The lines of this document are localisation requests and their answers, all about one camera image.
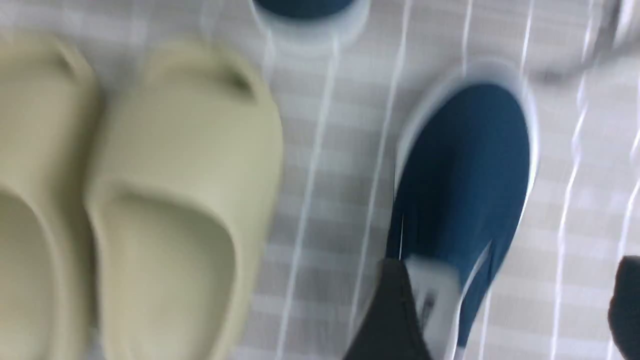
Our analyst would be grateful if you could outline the olive slipper right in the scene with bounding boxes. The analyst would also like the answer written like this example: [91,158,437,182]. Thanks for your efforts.
[85,38,284,360]

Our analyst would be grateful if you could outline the grey checked tablecloth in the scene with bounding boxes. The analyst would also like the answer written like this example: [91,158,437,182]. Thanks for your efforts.
[1,0,639,360]

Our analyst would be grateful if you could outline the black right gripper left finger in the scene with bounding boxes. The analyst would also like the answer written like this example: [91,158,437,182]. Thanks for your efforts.
[343,259,432,360]

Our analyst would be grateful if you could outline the navy slip-on shoe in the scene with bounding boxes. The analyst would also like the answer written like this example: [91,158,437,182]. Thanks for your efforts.
[384,59,538,360]
[251,0,371,49]

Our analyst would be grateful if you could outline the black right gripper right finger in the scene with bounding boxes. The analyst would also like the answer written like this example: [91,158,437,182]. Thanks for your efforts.
[608,255,640,360]

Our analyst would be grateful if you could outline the olive slipper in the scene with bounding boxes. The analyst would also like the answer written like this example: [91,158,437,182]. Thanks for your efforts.
[0,31,105,360]
[85,38,284,360]

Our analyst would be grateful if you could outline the olive slipper left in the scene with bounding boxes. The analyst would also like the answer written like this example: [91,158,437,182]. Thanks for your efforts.
[0,31,105,360]

